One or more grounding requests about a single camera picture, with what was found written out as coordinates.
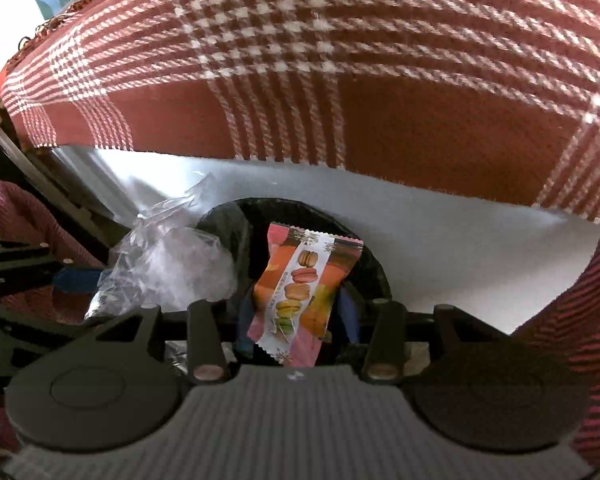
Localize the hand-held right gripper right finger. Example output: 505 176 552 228
330 287 487 386

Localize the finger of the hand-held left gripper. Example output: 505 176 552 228
0 302 103 393
0 236 108 295

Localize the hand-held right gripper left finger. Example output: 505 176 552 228
92 297 261 383

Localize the macaron print snack wrapper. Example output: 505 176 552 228
246 222 366 368

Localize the clear plastic wrapper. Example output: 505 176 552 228
82 172 238 322

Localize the person's left leg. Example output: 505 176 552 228
0 179 107 461

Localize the person's leg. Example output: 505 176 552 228
0 179 107 461
509 222 600 468

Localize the person's right leg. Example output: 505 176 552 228
509 222 600 468

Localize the red white plaid tablecloth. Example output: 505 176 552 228
0 0 600 226

